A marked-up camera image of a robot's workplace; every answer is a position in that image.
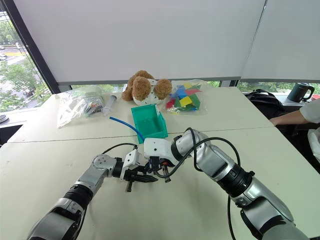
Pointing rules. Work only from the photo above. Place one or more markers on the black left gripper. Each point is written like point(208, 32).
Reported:
point(133, 174)

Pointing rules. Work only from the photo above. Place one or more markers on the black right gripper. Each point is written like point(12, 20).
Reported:
point(160, 162)

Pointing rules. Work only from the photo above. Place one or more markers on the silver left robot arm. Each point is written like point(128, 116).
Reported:
point(92, 176)

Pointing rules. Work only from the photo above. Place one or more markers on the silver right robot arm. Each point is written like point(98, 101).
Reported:
point(220, 165)

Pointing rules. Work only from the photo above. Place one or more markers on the person's bare forearm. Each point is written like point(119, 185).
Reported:
point(290, 117)

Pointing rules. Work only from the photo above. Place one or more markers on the green plastic bin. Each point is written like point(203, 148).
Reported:
point(150, 122)

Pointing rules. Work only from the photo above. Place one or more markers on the bag of coloured pieces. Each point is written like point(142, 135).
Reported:
point(186, 98)

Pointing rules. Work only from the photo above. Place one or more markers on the clear plastic syringe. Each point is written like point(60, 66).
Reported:
point(109, 105)

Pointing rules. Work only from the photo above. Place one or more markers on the brown teddy bear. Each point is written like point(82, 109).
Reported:
point(142, 87)

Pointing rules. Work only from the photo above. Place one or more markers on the clear bag of small items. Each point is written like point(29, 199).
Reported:
point(77, 106)

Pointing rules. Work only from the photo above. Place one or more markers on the black backpack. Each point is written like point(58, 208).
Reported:
point(265, 101)

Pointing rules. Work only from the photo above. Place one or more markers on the wide white roller blind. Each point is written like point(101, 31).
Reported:
point(140, 37)

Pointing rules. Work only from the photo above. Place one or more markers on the dark round object on sill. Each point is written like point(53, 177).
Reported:
point(3, 118)

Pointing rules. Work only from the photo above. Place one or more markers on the dark green kettle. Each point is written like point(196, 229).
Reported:
point(297, 92)

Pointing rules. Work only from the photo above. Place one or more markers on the person's white shirt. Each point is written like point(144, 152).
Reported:
point(312, 110)

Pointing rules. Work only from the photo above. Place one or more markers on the narrow white roller blind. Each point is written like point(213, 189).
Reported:
point(287, 40)

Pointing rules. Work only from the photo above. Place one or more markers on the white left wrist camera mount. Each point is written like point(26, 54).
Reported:
point(132, 160)

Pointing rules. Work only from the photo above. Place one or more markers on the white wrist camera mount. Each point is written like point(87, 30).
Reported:
point(132, 160)
point(157, 147)

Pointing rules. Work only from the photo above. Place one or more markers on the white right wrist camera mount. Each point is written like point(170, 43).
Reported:
point(157, 147)

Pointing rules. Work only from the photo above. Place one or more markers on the black window frame post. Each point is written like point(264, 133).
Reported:
point(32, 47)

